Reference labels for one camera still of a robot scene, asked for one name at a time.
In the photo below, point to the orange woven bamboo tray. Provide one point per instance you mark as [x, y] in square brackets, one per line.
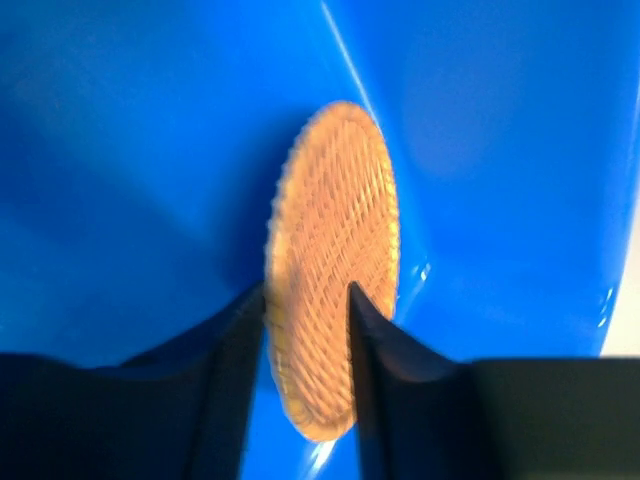
[334, 222]

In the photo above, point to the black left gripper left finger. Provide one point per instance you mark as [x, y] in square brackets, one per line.
[178, 411]

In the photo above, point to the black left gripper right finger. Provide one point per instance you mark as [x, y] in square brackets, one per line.
[421, 415]

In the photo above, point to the blue plastic bin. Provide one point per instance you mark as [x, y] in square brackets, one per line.
[142, 143]

